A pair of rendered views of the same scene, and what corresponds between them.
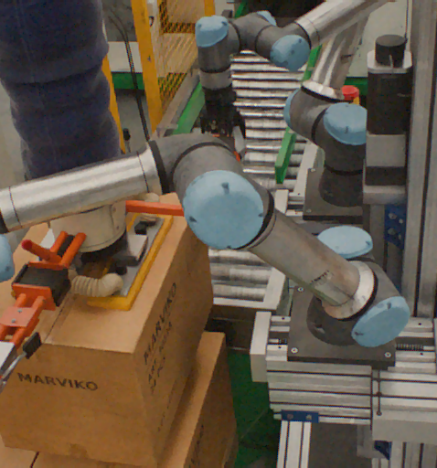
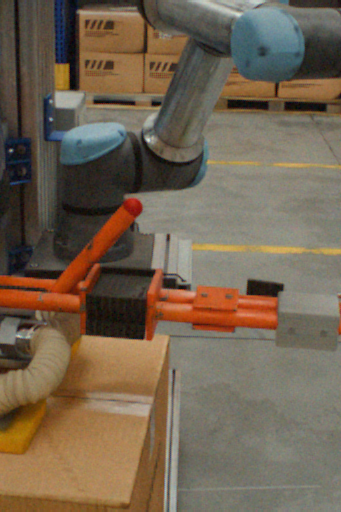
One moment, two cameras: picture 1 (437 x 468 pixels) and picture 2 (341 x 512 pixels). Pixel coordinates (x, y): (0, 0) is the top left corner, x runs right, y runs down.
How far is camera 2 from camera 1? 2.03 m
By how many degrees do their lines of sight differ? 87
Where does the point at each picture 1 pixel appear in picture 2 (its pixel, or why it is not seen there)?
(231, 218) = not seen: outside the picture
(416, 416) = (184, 267)
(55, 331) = (125, 396)
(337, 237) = (91, 131)
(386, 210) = (7, 147)
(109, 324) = (109, 354)
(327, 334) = (128, 242)
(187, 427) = not seen: outside the picture
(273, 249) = not seen: hidden behind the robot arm
